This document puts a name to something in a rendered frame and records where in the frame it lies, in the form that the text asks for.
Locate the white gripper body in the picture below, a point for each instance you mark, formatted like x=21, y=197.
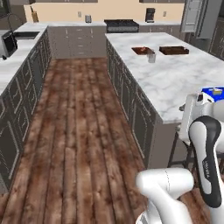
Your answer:
x=188, y=116

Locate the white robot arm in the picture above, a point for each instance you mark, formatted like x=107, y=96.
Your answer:
x=166, y=189

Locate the empty brown tray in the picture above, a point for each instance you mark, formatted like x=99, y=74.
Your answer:
x=173, y=50

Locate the pale fridge door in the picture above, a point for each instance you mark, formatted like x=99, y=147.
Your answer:
x=191, y=16

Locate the grey fridge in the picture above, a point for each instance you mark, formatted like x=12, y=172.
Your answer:
x=211, y=17

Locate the blue box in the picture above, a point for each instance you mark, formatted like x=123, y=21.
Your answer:
x=210, y=91

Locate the dark metal stool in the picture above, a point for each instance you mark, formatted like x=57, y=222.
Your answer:
x=182, y=154

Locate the dark island cupboards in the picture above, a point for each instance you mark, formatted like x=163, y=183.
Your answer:
x=131, y=99

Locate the grey metal cup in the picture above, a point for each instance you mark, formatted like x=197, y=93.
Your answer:
x=151, y=57

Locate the dark tall cabinet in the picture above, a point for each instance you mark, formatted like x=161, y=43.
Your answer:
x=217, y=39

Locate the grey cupboards beside hob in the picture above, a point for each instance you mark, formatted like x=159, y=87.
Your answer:
x=163, y=30

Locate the black coffee machine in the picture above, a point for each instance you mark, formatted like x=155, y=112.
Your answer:
x=150, y=15

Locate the black hob with oven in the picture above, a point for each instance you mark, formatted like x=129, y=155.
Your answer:
x=121, y=26

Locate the grey drawer run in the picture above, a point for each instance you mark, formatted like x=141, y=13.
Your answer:
x=77, y=42

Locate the silver toaster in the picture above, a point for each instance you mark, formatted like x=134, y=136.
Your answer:
x=88, y=19

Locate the dark cupboard run under sink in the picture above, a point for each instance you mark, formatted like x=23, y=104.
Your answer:
x=23, y=96

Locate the sink basin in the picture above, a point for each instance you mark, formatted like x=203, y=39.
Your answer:
x=26, y=35

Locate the wooden knife block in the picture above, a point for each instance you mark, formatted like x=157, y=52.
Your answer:
x=35, y=16

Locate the black and silver appliance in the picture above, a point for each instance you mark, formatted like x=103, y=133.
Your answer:
x=8, y=44

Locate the dark curved tap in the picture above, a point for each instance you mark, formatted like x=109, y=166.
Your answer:
x=13, y=18

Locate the white wall outlet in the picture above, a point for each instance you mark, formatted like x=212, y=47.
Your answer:
x=164, y=13
x=79, y=14

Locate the dark wall cupboards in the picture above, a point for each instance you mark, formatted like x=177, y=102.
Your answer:
x=65, y=1

